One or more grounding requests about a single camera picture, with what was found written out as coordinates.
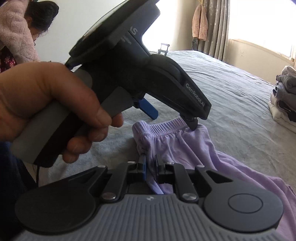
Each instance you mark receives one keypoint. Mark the grey bed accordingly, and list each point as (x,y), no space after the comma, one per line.
(231,88)

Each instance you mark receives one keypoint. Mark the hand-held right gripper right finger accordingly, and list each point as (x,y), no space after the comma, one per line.
(157,166)

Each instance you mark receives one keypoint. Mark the small black phone stand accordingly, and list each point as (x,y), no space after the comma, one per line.
(163,49)

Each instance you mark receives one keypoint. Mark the grey star patterned curtain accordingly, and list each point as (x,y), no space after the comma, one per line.
(215,27)

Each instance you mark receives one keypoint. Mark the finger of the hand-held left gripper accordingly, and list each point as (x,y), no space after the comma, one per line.
(192,122)
(149,111)

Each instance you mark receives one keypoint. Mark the stack of folded clothes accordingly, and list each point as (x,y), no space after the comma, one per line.
(284,99)

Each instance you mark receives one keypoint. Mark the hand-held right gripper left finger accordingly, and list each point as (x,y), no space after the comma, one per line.
(143,170)

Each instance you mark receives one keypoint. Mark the pink hanging garment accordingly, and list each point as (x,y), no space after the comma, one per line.
(200,23)

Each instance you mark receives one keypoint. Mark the person's left hand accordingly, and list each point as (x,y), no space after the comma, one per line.
(34,92)

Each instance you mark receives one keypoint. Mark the purple pants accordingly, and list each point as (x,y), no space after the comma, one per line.
(196,150)

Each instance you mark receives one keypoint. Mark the bright window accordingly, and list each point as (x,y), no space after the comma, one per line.
(261,20)

